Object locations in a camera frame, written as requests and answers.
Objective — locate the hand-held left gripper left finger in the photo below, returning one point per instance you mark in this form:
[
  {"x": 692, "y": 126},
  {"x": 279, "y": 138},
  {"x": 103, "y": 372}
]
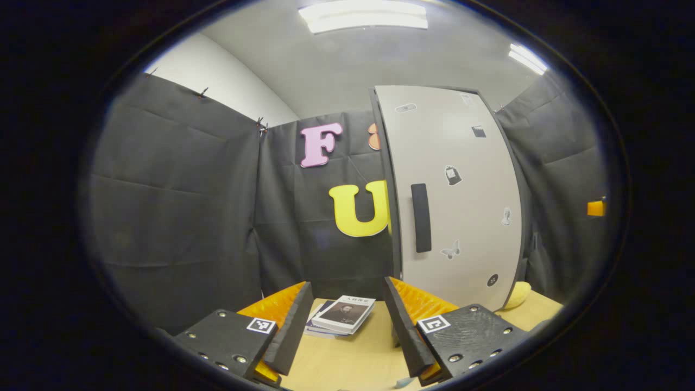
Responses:
[{"x": 293, "y": 331}]

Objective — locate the beige cabinet door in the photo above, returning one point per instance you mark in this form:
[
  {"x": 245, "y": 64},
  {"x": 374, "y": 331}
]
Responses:
[{"x": 467, "y": 217}]

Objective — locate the blue book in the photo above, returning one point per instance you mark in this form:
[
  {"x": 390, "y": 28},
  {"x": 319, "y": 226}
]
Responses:
[{"x": 315, "y": 325}]

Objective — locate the grey cabinet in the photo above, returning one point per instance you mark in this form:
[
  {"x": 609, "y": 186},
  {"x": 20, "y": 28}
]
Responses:
[{"x": 395, "y": 239}]

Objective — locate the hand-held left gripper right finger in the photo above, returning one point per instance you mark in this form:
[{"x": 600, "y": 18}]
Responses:
[{"x": 404, "y": 336}]

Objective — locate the black backdrop cloth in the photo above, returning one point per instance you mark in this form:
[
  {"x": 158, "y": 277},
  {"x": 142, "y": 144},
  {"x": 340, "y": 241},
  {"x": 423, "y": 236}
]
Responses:
[{"x": 179, "y": 206}]

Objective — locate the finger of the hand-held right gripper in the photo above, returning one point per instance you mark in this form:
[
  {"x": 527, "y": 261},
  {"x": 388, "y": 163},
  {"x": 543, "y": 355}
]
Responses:
[{"x": 596, "y": 208}]

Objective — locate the white book with portrait cover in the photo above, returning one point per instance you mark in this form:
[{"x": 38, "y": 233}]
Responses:
[{"x": 345, "y": 314}]

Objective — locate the yellow fluffy sponge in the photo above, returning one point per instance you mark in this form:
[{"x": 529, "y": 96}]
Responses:
[{"x": 518, "y": 294}]

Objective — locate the pale blue coaster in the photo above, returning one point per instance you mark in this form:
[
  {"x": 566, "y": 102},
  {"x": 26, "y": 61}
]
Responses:
[{"x": 404, "y": 383}]

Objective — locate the small ceiling light panel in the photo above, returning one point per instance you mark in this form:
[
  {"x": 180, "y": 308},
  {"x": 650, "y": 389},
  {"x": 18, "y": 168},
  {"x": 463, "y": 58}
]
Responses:
[{"x": 528, "y": 58}]

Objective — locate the large ceiling light panel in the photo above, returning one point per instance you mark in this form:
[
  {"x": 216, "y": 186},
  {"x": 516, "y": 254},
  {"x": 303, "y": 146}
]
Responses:
[{"x": 362, "y": 15}]

